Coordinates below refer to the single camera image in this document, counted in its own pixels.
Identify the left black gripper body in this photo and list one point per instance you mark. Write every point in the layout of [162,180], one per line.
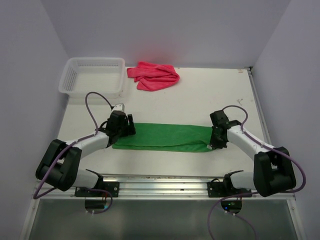
[123,130]

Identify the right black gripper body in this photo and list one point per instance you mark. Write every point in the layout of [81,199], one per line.
[216,142]

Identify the green towel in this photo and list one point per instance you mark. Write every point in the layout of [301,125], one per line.
[167,137]

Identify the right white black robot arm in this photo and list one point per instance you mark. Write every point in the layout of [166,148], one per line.
[272,170]

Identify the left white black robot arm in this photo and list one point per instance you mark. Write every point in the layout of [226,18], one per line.
[59,167]

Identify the pink towel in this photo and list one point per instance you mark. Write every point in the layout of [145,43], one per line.
[153,77]

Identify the white plastic basket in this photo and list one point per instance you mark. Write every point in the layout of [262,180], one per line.
[104,75]

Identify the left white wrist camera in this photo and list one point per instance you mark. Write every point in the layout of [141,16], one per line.
[118,108]

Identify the aluminium mounting rail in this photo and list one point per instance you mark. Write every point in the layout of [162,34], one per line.
[143,187]

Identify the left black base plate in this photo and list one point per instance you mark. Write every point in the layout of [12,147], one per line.
[112,187]

